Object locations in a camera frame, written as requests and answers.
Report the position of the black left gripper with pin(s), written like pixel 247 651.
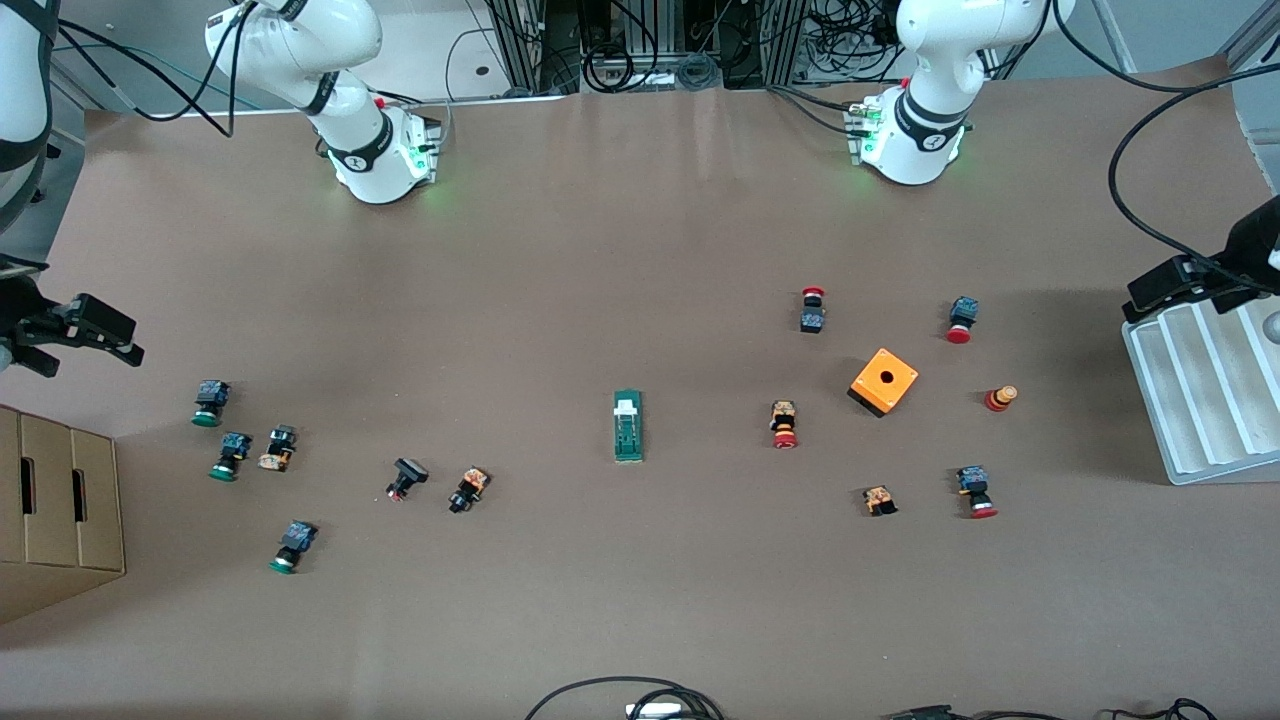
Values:
pixel 1258 246

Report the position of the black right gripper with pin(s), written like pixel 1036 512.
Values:
pixel 22 322

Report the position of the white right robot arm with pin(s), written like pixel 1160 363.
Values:
pixel 300 40

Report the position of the white grey compartment tray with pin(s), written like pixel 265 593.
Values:
pixel 1200 400

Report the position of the green push button blue block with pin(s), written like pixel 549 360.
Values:
pixel 234 445
pixel 211 395
pixel 297 538

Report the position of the brown cardboard box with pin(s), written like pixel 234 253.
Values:
pixel 60 540

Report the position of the red mushroom button blue block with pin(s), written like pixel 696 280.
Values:
pixel 972 480
pixel 964 310

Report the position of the red orange button cap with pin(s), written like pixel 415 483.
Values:
pixel 998 400

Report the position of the black holder orange contact block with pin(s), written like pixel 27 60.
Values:
pixel 277 455

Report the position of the red button black base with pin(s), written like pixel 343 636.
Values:
pixel 812 320

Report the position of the black push button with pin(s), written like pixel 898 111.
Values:
pixel 409 471

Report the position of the red yellow emergency stop button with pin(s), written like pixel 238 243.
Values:
pixel 783 415

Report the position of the black button orange contact block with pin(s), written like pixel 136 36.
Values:
pixel 472 485

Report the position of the aluminium equipment rack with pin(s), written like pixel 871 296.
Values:
pixel 530 50

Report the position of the white plug connector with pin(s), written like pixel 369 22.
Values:
pixel 655 711

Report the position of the orange button enclosure box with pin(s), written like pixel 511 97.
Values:
pixel 870 388

